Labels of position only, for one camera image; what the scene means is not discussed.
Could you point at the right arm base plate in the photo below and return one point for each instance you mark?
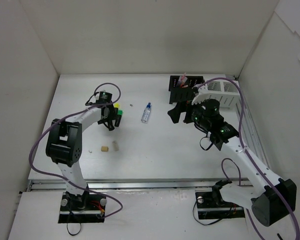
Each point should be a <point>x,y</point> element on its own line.
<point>208,212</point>

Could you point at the green cap highlighter marker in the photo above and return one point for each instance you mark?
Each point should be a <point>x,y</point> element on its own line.
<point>118,118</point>

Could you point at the yellow cap highlighter marker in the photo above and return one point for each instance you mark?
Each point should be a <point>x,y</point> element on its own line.
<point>117,105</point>

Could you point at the white slotted pen holder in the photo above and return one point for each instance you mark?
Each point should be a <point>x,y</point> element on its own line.
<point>223,91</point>

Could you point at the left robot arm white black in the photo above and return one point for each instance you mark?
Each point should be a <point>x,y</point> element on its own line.
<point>64,145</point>

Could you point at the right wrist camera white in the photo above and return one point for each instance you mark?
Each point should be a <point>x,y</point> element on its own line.
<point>200,94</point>

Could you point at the small blue cap spray bottle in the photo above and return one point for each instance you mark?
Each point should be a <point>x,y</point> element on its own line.
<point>146,113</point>

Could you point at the aluminium rail front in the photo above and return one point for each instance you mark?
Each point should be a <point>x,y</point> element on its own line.
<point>126,184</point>

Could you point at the pink translucent pen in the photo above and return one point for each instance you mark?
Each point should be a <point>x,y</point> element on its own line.
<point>182,80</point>

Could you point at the white eraser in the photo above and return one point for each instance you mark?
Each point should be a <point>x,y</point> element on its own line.
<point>115,146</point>

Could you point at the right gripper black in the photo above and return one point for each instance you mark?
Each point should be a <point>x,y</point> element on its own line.
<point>188,114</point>

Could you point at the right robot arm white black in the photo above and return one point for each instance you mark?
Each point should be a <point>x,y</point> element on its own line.
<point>272,197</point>

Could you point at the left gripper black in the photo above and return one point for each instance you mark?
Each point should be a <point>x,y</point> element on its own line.
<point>109,118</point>

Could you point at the tan cork block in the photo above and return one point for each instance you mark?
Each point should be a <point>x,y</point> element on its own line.
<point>104,149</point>

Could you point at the black slotted pen holder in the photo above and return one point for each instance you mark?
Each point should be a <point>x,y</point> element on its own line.
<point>178,94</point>

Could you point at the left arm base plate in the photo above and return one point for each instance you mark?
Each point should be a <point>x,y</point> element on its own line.
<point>93,210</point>

